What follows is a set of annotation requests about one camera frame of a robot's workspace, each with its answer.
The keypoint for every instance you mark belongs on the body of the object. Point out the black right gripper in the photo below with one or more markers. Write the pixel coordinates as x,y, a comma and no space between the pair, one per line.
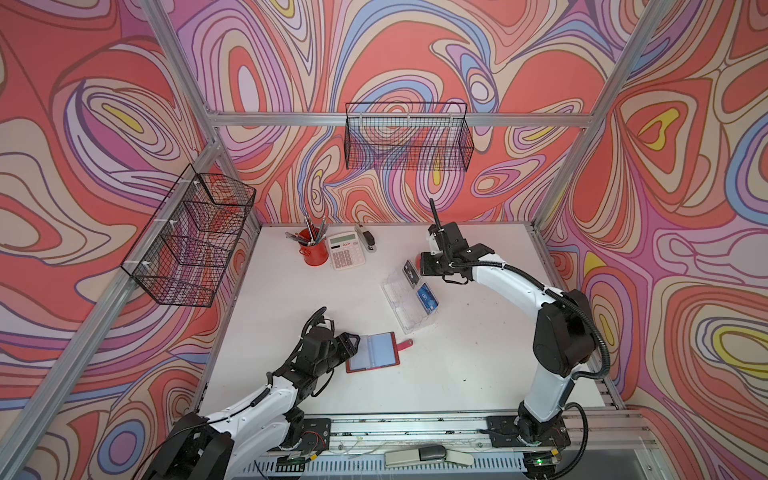
426,265

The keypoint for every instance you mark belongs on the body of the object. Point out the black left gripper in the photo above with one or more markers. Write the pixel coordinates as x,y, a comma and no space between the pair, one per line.
345,347

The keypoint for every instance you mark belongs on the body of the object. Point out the blue credit card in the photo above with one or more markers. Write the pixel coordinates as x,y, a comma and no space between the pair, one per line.
427,299

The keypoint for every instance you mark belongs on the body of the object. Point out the black VIP credit card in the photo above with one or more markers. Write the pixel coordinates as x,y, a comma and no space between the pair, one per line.
411,274

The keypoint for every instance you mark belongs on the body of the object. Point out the red leather card holder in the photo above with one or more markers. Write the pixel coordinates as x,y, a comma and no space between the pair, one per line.
377,351

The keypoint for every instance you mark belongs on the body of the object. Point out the clear acrylic card stand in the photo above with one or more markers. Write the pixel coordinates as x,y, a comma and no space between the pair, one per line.
403,301

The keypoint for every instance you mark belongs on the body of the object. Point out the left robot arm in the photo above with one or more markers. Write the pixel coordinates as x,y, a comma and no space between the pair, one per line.
222,444

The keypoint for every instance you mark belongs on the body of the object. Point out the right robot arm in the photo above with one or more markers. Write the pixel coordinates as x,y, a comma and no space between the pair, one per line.
567,344

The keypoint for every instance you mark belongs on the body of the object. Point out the grey black stapler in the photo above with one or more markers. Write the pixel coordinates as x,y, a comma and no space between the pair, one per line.
367,237

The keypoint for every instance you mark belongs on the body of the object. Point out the red metal pen bucket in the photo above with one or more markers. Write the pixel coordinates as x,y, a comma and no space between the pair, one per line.
315,255

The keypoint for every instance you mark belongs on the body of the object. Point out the pink desk calculator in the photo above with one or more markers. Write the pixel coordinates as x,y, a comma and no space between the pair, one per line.
345,250

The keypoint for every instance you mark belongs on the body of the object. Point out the pens and pencils bunch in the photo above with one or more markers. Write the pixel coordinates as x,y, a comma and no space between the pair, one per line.
311,235

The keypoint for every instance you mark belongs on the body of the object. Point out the grey foot pedal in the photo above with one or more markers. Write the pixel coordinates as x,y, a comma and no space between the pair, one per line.
430,454

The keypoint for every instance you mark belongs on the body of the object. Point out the black wire basket back wall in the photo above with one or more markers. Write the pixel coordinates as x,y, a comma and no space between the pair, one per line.
407,135

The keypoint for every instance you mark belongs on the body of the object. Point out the black wire basket wall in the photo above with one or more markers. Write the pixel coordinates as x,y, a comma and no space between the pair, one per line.
407,135
181,256

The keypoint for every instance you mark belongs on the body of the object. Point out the black wire basket left wall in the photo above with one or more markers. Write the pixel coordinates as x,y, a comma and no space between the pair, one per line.
181,256

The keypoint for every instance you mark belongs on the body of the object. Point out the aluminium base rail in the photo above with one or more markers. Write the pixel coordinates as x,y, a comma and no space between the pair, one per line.
470,431

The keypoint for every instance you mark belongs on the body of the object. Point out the aluminium frame post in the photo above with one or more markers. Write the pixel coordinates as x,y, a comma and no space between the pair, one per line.
214,153

